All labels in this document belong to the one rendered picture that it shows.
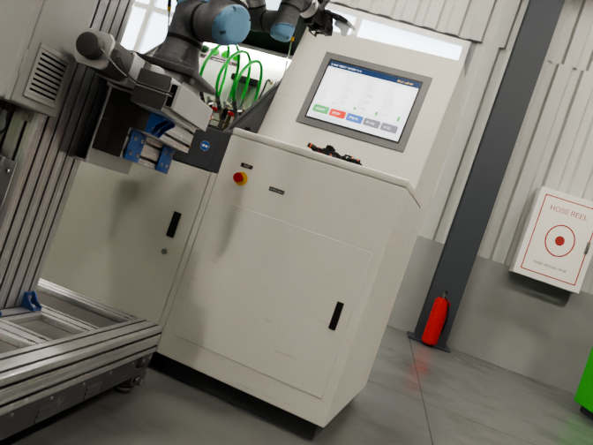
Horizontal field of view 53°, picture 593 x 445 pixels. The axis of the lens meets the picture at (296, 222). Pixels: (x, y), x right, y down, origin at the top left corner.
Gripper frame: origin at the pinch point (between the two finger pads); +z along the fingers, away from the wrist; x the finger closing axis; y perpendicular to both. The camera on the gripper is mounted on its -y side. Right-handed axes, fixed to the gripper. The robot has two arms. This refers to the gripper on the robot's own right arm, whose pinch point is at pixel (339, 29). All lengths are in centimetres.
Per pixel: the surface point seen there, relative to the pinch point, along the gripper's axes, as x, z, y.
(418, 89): 21.0, 33.9, 10.5
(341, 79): -9.2, 23.1, 10.3
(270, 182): -10, -7, 63
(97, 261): -73, -25, 106
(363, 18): -216, 348, -192
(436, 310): -77, 368, 100
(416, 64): 16.9, 35.2, -0.6
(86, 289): -75, -25, 118
